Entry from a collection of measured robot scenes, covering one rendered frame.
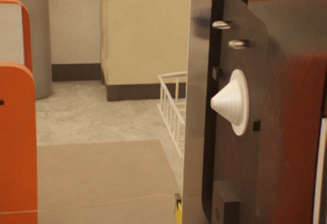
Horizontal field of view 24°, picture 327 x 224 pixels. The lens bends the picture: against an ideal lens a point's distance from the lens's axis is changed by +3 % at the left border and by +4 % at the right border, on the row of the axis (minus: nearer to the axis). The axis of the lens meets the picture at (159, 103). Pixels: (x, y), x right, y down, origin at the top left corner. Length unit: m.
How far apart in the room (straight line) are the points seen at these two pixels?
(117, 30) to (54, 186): 2.29
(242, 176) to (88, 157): 1.04
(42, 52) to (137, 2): 0.56
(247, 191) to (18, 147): 0.44
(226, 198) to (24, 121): 0.40
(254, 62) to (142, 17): 3.19
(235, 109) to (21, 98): 0.42
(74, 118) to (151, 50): 0.53
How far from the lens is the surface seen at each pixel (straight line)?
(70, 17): 4.19
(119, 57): 3.88
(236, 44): 0.65
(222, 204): 0.73
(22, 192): 1.09
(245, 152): 0.70
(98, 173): 1.66
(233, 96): 0.69
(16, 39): 1.15
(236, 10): 0.72
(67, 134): 3.61
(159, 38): 3.88
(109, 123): 3.71
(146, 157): 1.73
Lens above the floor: 1.46
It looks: 22 degrees down
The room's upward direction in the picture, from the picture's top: 2 degrees clockwise
